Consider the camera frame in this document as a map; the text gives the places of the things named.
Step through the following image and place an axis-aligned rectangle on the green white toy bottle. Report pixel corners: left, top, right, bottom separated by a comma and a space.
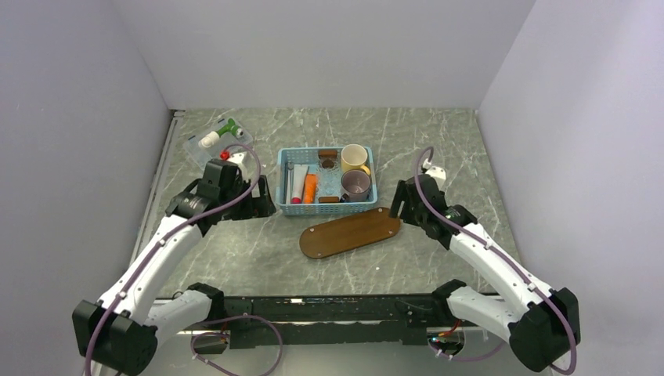
198, 118, 245, 149

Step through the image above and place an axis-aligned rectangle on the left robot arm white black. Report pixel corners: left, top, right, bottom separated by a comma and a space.
72, 159, 276, 375

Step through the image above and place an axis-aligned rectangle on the purple grey mug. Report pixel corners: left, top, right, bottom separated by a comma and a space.
341, 170, 371, 203

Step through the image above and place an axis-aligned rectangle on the light blue plastic basket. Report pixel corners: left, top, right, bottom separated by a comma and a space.
275, 146, 379, 216

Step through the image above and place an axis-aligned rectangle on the yellow mug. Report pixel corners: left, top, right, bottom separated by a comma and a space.
340, 144, 371, 175

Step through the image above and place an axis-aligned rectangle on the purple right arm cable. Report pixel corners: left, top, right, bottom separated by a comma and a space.
413, 146, 579, 376

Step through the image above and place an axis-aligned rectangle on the orange toothpaste tube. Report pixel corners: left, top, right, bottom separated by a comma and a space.
302, 174, 318, 204

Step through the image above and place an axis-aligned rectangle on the clear acrylic holder wooden base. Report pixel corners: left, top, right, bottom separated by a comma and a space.
317, 149, 341, 204

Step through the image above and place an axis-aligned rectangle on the clear plastic storage box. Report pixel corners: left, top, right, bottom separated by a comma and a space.
183, 117, 254, 170

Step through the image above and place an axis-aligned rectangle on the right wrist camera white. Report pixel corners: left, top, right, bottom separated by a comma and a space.
422, 164, 446, 184

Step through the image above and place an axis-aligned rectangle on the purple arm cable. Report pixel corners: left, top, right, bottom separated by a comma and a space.
413, 146, 579, 376
82, 143, 262, 376

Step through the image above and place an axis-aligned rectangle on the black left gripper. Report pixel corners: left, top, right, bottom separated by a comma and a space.
220, 175, 276, 221

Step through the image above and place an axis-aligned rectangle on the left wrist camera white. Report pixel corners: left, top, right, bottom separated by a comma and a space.
219, 150, 247, 166

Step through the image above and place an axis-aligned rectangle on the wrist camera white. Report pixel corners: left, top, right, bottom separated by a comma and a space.
219, 150, 247, 166
422, 164, 446, 184

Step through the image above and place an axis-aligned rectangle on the white toothpaste tube red cap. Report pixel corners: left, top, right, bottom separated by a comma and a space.
290, 164, 309, 204

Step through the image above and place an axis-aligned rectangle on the brown oval wooden tray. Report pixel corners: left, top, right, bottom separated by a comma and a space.
299, 208, 402, 259

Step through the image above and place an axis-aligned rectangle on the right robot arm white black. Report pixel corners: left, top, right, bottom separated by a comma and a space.
389, 174, 580, 375

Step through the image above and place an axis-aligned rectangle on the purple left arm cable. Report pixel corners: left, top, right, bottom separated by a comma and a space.
82, 143, 262, 376

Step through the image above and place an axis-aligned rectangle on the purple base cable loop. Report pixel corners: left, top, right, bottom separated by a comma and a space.
189, 314, 284, 376

